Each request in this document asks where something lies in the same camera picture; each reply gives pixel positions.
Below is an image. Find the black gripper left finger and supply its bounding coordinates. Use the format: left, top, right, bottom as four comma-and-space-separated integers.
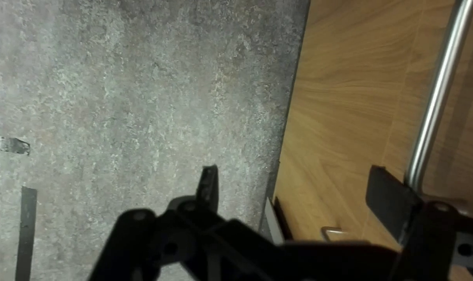
88, 164, 280, 281

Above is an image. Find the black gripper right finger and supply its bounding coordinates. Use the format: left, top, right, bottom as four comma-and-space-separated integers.
364, 164, 473, 281

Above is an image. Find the white drawer with wooden front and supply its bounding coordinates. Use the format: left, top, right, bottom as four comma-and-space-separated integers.
260, 0, 473, 281

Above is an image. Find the grey tape strip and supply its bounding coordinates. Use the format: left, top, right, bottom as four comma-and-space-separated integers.
15, 185, 39, 281

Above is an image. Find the silver metal drawer handle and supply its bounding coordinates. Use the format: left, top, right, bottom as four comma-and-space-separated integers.
405, 0, 473, 193

